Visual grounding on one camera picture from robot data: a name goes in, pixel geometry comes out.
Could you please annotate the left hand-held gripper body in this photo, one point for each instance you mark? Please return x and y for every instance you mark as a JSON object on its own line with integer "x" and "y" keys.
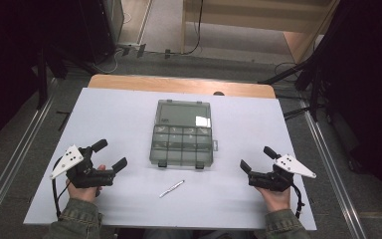
{"x": 86, "y": 176}

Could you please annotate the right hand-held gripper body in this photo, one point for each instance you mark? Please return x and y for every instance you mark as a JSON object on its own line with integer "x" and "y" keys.
{"x": 275, "y": 181}

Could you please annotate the small white pen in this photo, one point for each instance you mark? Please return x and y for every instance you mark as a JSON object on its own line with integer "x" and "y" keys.
{"x": 171, "y": 189}

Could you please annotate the clear plastic compartment box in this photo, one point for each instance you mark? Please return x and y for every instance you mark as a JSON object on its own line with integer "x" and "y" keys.
{"x": 181, "y": 139}

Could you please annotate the person's left hand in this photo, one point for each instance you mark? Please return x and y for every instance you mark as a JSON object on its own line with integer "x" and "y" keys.
{"x": 83, "y": 193}

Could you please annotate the person's right hand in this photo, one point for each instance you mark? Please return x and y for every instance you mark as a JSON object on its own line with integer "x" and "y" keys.
{"x": 277, "y": 200}

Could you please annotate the white table cover board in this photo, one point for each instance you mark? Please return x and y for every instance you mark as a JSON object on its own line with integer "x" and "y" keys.
{"x": 112, "y": 116}

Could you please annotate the white label card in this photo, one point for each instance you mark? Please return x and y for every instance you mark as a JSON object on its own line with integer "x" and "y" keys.
{"x": 203, "y": 121}

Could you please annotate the black tripod stand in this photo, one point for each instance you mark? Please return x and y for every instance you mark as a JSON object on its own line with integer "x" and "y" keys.
{"x": 313, "y": 89}

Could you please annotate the small dark round knob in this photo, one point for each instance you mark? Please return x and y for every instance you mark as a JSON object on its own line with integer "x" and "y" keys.
{"x": 218, "y": 93}

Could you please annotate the black metal stand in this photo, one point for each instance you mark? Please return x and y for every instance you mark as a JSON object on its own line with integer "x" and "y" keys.
{"x": 42, "y": 79}

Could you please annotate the wooden table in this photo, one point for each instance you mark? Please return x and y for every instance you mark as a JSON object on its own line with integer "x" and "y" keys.
{"x": 179, "y": 84}

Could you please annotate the grey metal cabinet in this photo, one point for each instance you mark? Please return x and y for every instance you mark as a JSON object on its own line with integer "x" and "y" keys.
{"x": 114, "y": 20}

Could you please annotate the light wooden shelf unit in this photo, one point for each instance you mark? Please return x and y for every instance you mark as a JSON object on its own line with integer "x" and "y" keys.
{"x": 255, "y": 20}

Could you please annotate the metal floor rail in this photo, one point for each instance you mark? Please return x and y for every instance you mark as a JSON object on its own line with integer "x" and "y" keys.
{"x": 16, "y": 159}
{"x": 335, "y": 172}

